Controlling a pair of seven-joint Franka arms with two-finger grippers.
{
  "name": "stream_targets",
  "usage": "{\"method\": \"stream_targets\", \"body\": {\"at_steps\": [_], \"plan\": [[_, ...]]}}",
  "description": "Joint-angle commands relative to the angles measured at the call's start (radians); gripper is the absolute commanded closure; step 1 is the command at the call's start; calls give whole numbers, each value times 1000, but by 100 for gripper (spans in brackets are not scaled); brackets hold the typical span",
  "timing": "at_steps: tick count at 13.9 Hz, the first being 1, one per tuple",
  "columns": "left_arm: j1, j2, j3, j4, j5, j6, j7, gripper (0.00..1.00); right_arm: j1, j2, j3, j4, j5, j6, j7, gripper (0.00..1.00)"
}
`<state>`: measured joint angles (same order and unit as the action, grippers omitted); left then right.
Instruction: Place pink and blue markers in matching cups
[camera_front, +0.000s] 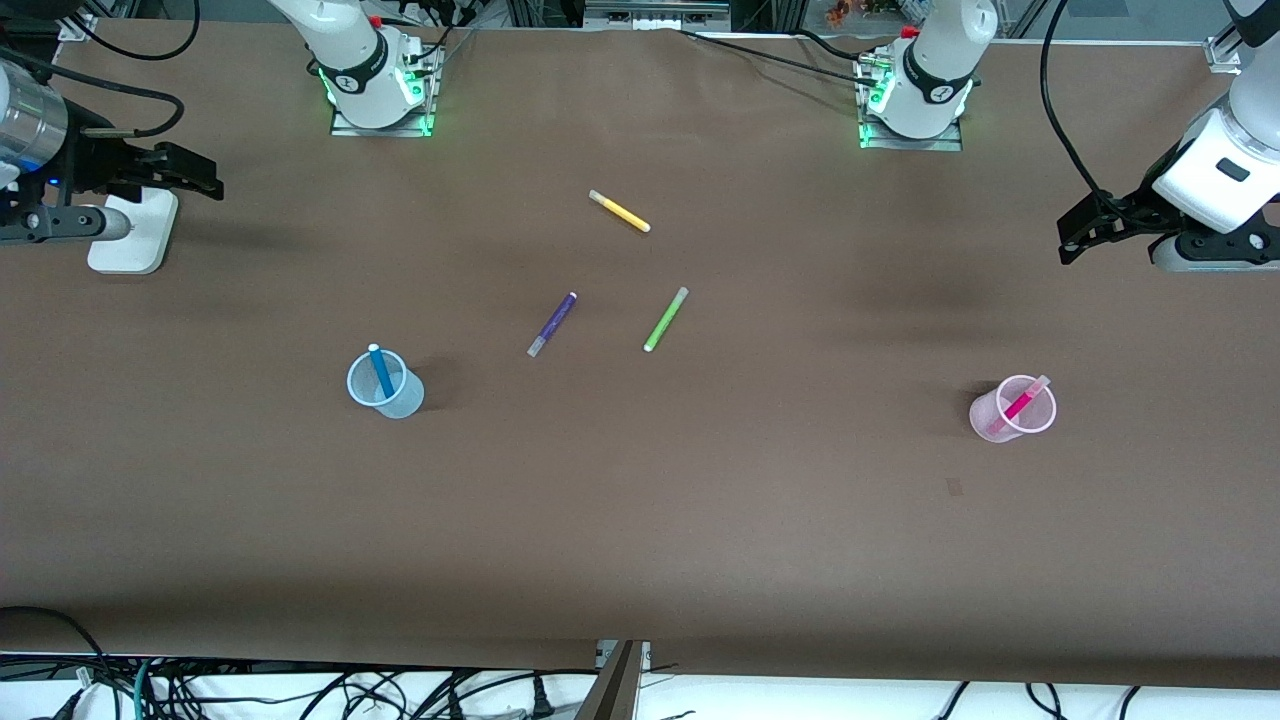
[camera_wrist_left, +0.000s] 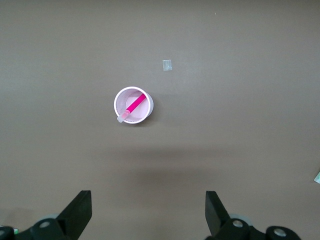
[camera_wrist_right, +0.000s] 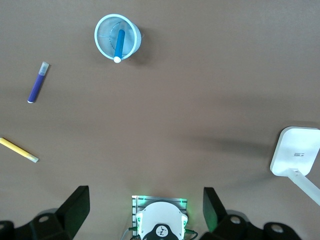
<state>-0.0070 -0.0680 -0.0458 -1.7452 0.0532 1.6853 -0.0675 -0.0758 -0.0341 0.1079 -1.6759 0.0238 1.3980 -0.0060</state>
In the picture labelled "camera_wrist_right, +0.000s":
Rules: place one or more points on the blue marker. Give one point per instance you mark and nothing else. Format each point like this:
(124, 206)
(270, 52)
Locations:
(119, 45)

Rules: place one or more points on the blue mesh cup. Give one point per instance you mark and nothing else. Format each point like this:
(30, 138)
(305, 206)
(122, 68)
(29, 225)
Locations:
(105, 37)

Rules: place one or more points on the purple marker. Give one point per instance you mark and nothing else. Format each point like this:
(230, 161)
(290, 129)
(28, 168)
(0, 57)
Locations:
(37, 85)

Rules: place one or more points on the yellow marker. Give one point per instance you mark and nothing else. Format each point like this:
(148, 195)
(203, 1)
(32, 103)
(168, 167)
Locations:
(15, 148)

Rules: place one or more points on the white lamp stand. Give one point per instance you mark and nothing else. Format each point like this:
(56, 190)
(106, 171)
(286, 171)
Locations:
(292, 152)

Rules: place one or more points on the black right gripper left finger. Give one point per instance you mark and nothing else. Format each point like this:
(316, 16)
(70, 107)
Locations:
(72, 212)

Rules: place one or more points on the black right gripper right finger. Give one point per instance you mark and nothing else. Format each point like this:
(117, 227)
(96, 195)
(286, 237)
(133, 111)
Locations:
(215, 215)

